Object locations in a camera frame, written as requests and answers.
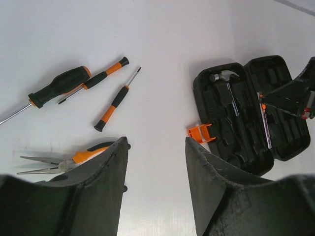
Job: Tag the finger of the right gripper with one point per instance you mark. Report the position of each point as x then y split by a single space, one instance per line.
303 84
284 104

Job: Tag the black handle nut driver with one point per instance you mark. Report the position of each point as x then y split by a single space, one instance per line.
61 84

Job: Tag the orange handle needle-nose pliers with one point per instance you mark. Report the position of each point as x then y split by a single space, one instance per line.
63 166

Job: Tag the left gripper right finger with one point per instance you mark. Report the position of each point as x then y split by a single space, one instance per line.
228 201

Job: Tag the black plastic tool case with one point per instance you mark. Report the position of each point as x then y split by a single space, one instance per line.
227 103

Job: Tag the small precision screwdriver upper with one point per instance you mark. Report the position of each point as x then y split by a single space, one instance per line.
98 78

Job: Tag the small precision screwdriver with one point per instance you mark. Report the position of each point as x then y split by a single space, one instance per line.
115 103
98 78

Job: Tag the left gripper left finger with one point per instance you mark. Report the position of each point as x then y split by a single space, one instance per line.
85 201

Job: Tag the small precision screwdriver lower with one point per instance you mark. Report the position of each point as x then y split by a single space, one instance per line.
115 103

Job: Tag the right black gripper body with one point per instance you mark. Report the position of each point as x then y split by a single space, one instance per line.
310 105

